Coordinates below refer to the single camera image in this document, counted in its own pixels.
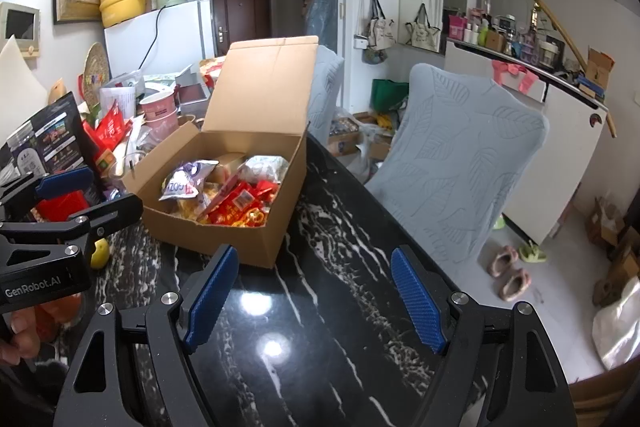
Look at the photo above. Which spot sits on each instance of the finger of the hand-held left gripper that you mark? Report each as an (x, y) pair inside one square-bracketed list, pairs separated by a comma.
[(65, 183), (115, 212)]

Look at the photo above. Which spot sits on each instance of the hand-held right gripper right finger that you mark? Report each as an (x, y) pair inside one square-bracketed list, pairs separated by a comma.
[(417, 302)]

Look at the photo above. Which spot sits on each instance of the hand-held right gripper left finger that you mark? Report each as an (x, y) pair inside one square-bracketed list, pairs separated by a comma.
[(210, 302)]

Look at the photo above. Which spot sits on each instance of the silver purple snack packet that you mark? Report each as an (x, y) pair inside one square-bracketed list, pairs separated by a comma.
[(187, 179)]

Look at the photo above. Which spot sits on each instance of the red gold-printed snack packet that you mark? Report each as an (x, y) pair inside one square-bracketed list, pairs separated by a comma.
[(240, 217)]

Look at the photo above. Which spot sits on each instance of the small beige box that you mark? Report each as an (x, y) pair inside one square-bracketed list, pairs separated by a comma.
[(230, 164)]

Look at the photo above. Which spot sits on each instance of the cardboard box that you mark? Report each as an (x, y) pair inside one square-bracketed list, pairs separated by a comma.
[(260, 107)]

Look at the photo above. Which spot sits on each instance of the floor carton of snacks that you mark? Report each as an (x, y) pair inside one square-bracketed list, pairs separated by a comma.
[(345, 134)]

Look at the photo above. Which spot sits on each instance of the person's left hand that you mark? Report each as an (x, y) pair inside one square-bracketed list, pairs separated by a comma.
[(25, 332)]

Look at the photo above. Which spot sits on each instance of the red plastic container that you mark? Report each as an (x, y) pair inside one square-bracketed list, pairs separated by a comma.
[(60, 204)]

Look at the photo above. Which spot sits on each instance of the orange packet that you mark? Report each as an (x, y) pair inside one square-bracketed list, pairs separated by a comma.
[(57, 317)]

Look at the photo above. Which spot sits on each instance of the yellow lemon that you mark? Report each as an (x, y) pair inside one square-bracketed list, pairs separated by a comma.
[(100, 254)]

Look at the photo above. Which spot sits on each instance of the yellow cracker packet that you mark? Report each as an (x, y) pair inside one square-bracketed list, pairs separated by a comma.
[(190, 207)]

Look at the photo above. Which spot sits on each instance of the pink slipper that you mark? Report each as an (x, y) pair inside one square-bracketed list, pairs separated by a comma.
[(502, 261), (515, 284)]

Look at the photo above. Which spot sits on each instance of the white paper bag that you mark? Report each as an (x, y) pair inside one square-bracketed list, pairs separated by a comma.
[(117, 102)]

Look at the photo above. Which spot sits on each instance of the green slipper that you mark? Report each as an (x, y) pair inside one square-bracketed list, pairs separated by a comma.
[(499, 222), (532, 253)]

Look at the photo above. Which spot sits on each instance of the red white snack packet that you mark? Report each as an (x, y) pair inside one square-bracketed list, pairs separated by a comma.
[(250, 194)]

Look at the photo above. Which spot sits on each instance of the round woven mat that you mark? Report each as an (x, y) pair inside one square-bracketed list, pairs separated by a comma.
[(95, 72)]

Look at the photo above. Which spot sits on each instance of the grey storage box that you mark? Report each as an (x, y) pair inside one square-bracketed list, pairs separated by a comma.
[(192, 94)]

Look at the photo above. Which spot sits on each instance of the white green snack packet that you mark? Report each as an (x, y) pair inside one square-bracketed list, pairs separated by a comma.
[(267, 167)]

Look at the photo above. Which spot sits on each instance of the grey leaf-patterned chair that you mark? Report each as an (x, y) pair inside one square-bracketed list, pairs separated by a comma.
[(450, 157), (325, 87)]

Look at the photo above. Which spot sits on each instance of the white intercom panel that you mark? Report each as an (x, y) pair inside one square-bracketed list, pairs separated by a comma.
[(20, 29)]

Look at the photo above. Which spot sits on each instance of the red yellow snack bag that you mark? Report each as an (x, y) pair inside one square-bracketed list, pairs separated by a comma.
[(211, 74)]

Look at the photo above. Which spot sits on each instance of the white fridge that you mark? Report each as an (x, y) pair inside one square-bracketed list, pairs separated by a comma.
[(170, 37)]

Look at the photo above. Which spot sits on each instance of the yellow pot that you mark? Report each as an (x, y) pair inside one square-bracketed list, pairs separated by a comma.
[(122, 2)]

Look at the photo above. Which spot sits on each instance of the large white plastic bag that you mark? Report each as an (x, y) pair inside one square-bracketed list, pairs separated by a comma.
[(617, 327)]

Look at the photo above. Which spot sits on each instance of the stacked floor cartons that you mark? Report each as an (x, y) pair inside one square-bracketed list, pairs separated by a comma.
[(612, 237)]

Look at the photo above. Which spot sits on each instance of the green bag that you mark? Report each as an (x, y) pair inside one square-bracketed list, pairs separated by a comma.
[(390, 94)]

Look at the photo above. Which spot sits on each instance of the white counter cabinet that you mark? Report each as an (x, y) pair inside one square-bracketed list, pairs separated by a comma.
[(560, 147)]

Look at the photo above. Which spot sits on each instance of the brown door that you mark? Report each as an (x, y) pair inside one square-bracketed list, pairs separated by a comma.
[(240, 12)]

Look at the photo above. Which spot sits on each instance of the pink bow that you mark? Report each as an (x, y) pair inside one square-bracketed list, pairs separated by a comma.
[(515, 74)]

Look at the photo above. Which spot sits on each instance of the canvas tote bag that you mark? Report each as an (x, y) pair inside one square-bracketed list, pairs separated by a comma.
[(424, 34), (381, 29)]

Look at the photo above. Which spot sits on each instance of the row of cosmetic bottles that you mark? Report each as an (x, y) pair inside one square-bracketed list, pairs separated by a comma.
[(510, 39)]

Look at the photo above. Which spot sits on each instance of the blue plastic garment cover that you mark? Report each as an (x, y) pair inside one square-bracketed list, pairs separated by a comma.
[(321, 7)]

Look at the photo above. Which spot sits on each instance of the small open carton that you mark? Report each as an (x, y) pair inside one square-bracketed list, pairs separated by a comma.
[(599, 69)]

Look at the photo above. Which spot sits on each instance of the bamboo pole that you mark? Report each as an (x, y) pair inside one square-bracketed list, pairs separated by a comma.
[(545, 9)]

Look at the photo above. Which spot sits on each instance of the small white wall device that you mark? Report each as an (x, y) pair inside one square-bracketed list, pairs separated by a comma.
[(360, 42)]

